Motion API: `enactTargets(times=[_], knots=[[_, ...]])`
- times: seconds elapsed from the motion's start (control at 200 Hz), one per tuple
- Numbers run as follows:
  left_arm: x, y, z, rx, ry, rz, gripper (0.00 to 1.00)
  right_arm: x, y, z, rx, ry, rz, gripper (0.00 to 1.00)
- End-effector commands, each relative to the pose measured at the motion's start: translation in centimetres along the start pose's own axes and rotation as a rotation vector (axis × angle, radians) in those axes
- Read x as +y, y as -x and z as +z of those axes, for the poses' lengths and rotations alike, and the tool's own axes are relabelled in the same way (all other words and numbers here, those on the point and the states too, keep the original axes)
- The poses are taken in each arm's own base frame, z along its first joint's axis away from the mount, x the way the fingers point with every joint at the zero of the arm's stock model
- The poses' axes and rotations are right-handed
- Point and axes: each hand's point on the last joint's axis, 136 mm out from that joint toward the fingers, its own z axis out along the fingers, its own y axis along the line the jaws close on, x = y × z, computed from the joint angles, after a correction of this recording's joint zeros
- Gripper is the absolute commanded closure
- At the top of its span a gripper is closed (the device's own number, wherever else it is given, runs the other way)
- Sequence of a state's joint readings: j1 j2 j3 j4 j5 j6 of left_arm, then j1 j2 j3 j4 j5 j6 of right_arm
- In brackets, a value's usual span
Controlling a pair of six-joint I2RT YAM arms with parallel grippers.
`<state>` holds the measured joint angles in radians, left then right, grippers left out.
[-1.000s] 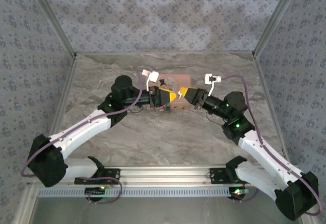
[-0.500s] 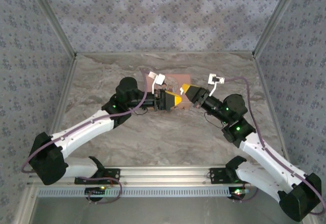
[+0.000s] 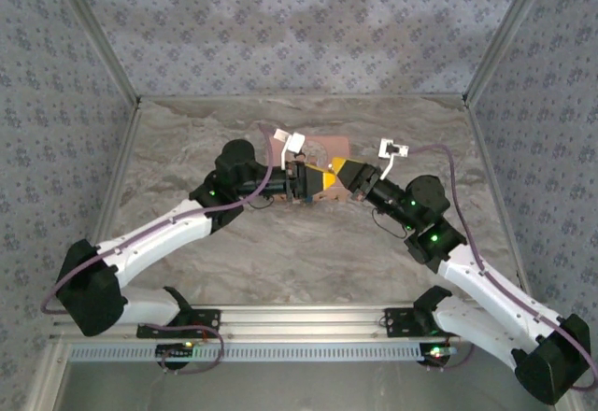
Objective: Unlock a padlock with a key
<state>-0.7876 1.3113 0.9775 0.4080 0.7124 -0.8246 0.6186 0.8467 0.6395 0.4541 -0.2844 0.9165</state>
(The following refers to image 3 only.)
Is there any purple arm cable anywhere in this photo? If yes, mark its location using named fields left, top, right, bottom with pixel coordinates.
left=406, top=143, right=597, bottom=391
left=40, top=123, right=277, bottom=376

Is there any aluminium mounting rail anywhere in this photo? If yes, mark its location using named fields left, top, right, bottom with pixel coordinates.
left=49, top=305, right=473, bottom=343

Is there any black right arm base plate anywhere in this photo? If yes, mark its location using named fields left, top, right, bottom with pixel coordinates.
left=383, top=306, right=440, bottom=340

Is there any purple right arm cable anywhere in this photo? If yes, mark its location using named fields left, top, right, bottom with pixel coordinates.
left=406, top=143, right=597, bottom=391

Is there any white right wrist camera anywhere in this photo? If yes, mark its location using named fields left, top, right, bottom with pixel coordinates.
left=377, top=137, right=411, bottom=181

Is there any grey metal lower panel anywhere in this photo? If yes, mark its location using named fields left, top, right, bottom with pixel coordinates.
left=60, top=359, right=552, bottom=411

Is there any thin black right gripper wire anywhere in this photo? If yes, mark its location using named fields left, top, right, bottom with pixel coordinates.
left=371, top=208, right=410, bottom=240

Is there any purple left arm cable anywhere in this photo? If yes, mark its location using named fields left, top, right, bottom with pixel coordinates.
left=40, top=123, right=277, bottom=376

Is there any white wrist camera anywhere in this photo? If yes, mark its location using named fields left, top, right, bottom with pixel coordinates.
left=272, top=128, right=307, bottom=169
left=377, top=137, right=411, bottom=181

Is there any aluminium side rail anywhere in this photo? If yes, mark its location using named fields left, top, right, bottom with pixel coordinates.
left=88, top=97, right=144, bottom=247
left=464, top=97, right=534, bottom=295

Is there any pink box with cartoon couple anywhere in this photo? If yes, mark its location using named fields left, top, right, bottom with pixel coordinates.
left=298, top=135, right=351, bottom=203

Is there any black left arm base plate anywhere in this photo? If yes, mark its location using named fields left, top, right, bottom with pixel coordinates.
left=135, top=307, right=221, bottom=340

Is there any aluminium frame post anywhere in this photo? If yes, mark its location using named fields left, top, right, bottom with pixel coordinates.
left=464, top=0, right=560, bottom=104
left=46, top=0, right=141, bottom=106

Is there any aluminium frame leg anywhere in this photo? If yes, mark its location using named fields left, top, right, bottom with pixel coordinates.
left=25, top=343, right=71, bottom=411

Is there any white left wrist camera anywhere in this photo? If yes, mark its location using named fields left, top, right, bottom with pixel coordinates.
left=272, top=128, right=307, bottom=169

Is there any small circuit board with LED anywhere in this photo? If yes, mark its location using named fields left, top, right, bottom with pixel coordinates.
left=420, top=343, right=457, bottom=368
left=155, top=343, right=196, bottom=361

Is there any grey slotted cable duct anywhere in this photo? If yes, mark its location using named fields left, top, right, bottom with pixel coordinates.
left=67, top=341, right=429, bottom=363

